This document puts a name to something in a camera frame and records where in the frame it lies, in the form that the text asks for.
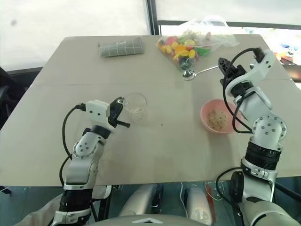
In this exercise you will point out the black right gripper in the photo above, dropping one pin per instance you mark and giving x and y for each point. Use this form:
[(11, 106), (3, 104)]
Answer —
[(236, 71)]

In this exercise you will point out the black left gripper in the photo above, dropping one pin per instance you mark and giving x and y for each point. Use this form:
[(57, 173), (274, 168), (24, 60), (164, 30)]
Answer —
[(114, 111)]

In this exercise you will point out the clear glass mug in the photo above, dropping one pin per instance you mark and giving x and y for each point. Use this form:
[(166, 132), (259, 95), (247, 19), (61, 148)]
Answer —
[(137, 107)]

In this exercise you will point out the metal spoon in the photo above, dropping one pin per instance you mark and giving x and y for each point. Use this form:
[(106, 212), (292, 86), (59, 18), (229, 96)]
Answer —
[(189, 75)]

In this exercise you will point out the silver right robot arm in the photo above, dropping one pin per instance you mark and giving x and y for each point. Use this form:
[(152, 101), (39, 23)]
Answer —
[(261, 146)]

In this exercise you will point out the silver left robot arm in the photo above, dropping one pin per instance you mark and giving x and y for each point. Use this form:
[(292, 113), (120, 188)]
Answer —
[(81, 162)]

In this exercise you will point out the pink bowl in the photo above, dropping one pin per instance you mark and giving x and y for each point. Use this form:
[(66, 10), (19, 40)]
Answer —
[(209, 108)]

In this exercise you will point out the oatmeal flakes portion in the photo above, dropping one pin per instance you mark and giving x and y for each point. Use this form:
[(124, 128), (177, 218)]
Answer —
[(217, 119)]

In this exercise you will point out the clear bag of toy fruit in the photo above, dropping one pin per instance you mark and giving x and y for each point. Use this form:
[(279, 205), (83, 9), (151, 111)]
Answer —
[(185, 49)]

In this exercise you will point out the grey checked cloth pouch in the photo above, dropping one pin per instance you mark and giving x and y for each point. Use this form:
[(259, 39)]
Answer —
[(122, 48)]

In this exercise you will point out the brown cardboard box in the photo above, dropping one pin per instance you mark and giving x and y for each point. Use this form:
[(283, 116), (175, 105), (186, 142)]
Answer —
[(291, 68)]

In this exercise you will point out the grey rounded robot thigh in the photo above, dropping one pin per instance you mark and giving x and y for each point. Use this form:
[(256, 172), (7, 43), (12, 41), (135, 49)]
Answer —
[(200, 202), (138, 200)]

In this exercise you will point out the black table leg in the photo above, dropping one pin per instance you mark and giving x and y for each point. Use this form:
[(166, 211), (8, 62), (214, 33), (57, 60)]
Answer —
[(103, 204)]

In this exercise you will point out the grey robot torso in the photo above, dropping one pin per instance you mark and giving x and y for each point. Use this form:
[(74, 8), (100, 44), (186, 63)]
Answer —
[(145, 220)]

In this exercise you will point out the black office chair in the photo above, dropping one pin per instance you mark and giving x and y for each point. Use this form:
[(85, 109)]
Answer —
[(14, 80)]

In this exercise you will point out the beige fabric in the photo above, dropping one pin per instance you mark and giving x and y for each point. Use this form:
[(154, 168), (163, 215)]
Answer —
[(40, 212)]

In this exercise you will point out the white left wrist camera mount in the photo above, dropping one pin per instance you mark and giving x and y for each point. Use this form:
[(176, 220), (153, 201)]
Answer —
[(97, 110)]

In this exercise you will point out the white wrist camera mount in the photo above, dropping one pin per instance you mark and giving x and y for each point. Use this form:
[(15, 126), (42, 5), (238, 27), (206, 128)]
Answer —
[(261, 68), (97, 110)]

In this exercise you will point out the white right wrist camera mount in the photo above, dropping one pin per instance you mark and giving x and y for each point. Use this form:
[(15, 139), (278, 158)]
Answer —
[(261, 68)]

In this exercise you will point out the dark window frame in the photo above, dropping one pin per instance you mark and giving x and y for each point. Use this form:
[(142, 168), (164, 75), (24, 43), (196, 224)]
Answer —
[(154, 16)]

